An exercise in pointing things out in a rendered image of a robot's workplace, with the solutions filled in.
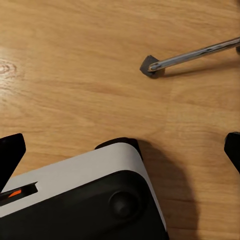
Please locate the swivel chair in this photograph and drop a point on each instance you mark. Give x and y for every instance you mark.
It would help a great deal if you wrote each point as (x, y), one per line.
(151, 65)

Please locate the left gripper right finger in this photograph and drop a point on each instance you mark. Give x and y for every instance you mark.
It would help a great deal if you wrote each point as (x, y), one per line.
(232, 148)

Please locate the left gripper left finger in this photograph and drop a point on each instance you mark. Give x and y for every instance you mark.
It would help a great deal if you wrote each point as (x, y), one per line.
(12, 149)

